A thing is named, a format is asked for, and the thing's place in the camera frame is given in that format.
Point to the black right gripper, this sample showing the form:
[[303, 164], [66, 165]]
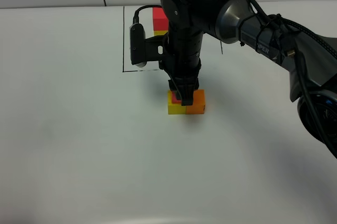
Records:
[[183, 78]]

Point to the orange block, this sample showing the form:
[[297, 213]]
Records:
[[199, 103]]

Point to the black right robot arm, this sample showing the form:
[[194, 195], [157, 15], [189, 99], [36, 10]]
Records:
[[309, 58]]

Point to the yellow template block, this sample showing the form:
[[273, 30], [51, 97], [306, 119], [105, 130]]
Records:
[[159, 33]]

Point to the red template block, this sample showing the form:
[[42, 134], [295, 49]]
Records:
[[160, 21]]

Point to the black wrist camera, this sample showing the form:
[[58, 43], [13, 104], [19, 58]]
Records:
[[143, 49]]

